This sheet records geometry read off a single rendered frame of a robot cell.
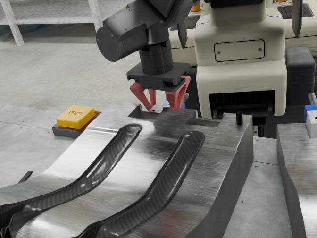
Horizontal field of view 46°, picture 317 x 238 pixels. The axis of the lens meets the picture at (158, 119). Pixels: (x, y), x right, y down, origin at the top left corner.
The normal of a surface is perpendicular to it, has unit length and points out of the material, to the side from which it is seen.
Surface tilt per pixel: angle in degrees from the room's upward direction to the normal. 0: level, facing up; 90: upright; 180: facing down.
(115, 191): 15
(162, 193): 2
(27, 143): 0
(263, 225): 0
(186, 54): 90
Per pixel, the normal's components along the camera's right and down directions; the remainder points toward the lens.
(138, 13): 0.31, -0.53
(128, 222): 0.08, -0.99
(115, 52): -0.68, 0.46
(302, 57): -0.16, -0.84
